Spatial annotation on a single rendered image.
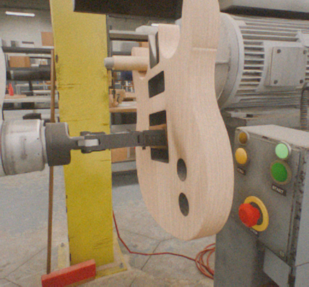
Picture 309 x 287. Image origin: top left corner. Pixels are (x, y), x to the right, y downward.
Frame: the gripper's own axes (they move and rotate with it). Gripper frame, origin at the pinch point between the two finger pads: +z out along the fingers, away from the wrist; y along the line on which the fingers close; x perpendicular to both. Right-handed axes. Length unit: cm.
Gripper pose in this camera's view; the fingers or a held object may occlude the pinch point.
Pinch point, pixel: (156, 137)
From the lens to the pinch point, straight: 51.3
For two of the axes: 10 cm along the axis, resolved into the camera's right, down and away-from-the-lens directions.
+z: 9.4, -0.6, 3.4
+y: 3.4, -0.2, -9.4
